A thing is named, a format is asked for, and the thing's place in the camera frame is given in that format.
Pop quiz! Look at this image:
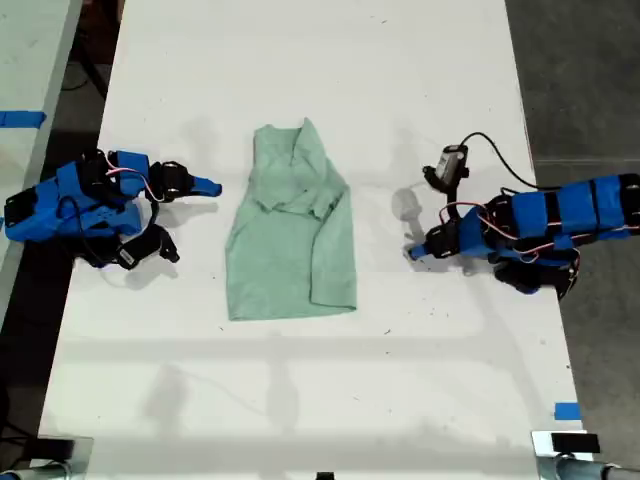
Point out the black camera stalk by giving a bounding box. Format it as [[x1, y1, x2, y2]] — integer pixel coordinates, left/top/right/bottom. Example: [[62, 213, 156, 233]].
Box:
[[147, 197, 175, 242], [446, 183, 465, 224]]

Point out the long blue tape strip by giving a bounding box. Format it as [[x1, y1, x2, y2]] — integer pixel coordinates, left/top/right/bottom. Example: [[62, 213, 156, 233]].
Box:
[[0, 110, 47, 130]]

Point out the black camera cable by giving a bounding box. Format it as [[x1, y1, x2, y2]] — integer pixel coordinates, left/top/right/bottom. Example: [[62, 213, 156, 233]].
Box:
[[462, 131, 540, 192], [58, 195, 126, 269]]

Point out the short blue tape strip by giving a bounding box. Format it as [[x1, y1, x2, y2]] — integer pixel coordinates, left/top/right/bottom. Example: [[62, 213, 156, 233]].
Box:
[[553, 401, 583, 422]]

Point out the white side table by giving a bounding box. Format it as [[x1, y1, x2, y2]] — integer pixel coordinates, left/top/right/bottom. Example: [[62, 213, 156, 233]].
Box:
[[0, 0, 85, 311]]

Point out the red white arm wire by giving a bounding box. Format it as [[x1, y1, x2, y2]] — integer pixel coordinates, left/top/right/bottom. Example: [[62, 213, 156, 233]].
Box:
[[437, 200, 584, 266], [106, 152, 167, 205]]

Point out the pale green T-shirt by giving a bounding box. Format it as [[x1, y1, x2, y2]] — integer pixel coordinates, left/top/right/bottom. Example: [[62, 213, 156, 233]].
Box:
[[225, 117, 359, 323]]

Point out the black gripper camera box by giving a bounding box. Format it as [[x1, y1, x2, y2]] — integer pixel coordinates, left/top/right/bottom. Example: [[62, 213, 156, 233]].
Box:
[[116, 233, 181, 272], [422, 144, 472, 194]]

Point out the metal corner bracket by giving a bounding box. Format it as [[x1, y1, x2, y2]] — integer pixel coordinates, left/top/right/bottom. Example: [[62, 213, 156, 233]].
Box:
[[529, 428, 605, 480], [28, 434, 96, 480]]

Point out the small black box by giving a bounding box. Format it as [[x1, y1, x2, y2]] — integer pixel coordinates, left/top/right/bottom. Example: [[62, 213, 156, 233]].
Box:
[[550, 433, 601, 454]]

